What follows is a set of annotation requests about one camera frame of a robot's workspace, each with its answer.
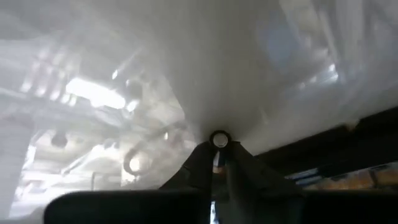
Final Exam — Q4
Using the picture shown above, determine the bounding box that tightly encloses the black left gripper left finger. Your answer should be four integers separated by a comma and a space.
159, 141, 216, 192

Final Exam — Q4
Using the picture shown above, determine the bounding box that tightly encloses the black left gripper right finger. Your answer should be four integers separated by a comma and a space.
224, 141, 304, 194

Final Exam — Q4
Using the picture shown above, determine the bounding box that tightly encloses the small dark battery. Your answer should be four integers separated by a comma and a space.
209, 130, 232, 175

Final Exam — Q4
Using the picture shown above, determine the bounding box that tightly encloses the black metal table frame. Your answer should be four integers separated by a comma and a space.
254, 107, 398, 183

